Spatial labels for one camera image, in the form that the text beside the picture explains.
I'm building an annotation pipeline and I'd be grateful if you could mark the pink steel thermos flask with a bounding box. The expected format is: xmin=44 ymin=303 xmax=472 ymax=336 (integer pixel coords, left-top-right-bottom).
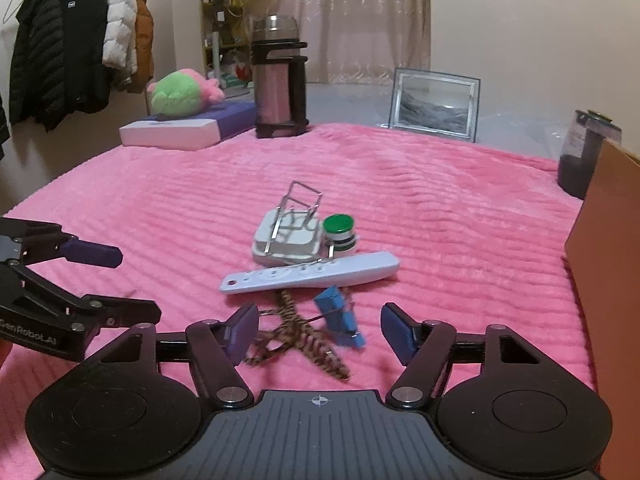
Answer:
xmin=250 ymin=15 xmax=308 ymax=139

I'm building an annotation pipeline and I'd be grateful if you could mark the brown braided cord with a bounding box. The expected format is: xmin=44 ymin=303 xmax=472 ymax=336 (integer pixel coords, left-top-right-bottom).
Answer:
xmin=242 ymin=287 xmax=351 ymax=381

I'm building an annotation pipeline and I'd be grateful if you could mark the white puffer jacket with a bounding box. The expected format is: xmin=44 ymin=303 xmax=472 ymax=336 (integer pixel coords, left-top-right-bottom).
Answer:
xmin=102 ymin=0 xmax=138 ymax=78

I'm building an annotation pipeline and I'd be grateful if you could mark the white remote control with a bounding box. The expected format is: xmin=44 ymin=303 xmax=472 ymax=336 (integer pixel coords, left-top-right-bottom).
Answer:
xmin=218 ymin=251 xmax=401 ymax=296

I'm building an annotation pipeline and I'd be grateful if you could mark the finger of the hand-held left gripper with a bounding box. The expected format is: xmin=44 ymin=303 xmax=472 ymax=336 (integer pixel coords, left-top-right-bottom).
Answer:
xmin=20 ymin=260 xmax=162 ymax=330
xmin=0 ymin=216 xmax=123 ymax=268

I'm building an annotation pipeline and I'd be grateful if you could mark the metal wire clip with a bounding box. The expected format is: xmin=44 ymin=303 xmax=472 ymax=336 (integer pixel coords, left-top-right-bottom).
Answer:
xmin=270 ymin=181 xmax=323 ymax=256

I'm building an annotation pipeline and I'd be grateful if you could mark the plain black puffer jacket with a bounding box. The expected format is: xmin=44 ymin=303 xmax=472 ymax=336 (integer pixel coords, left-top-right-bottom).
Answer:
xmin=9 ymin=0 xmax=66 ymax=131

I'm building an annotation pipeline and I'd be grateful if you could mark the pink ribbed blanket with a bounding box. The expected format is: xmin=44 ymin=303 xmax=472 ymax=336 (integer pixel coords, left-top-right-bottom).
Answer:
xmin=0 ymin=122 xmax=608 ymax=476

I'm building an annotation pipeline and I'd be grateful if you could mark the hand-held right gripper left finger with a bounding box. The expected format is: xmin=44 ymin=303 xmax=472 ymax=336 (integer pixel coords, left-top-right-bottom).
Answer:
xmin=80 ymin=304 xmax=260 ymax=409

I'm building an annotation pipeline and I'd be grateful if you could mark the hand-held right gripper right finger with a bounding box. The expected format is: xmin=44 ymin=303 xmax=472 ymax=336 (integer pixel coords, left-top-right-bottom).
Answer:
xmin=381 ymin=304 xmax=551 ymax=409

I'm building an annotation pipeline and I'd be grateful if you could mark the dark glass jar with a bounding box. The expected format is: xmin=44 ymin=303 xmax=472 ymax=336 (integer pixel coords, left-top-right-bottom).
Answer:
xmin=556 ymin=109 xmax=623 ymax=200

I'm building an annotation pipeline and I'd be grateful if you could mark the silver picture frame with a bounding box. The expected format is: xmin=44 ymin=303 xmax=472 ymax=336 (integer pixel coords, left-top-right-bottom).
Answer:
xmin=389 ymin=67 xmax=481 ymax=143

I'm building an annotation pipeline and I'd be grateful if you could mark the brown jacket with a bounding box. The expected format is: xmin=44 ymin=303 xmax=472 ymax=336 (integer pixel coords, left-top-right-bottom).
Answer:
xmin=117 ymin=0 xmax=155 ymax=93

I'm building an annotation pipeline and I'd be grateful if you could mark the black jacket white label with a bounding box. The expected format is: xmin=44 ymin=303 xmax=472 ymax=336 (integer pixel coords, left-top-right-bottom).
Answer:
xmin=50 ymin=0 xmax=113 ymax=116

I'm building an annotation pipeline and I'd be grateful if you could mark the small green-capped bottle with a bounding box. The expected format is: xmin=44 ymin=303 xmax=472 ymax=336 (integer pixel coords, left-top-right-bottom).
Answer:
xmin=322 ymin=214 xmax=357 ymax=260

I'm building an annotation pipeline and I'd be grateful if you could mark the green pink plush toy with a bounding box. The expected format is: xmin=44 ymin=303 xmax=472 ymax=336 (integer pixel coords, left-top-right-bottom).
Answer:
xmin=146 ymin=67 xmax=224 ymax=118

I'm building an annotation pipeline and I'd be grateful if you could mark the beige patterned curtain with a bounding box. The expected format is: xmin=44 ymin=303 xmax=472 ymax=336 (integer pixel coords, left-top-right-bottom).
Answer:
xmin=277 ymin=0 xmax=432 ymax=86

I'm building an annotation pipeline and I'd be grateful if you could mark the brown cardboard box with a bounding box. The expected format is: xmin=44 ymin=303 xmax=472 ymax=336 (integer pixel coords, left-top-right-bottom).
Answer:
xmin=564 ymin=139 xmax=640 ymax=480

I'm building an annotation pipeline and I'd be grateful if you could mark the white square charger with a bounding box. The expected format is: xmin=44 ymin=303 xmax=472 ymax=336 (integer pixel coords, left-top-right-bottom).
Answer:
xmin=251 ymin=209 xmax=323 ymax=267

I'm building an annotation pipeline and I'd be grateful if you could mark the blue binder clip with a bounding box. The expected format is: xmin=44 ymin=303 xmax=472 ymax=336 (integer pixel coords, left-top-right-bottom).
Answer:
xmin=314 ymin=285 xmax=366 ymax=348

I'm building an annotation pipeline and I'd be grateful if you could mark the white purple flat box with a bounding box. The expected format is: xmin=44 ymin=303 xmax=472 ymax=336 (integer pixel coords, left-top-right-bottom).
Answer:
xmin=119 ymin=99 xmax=258 ymax=151

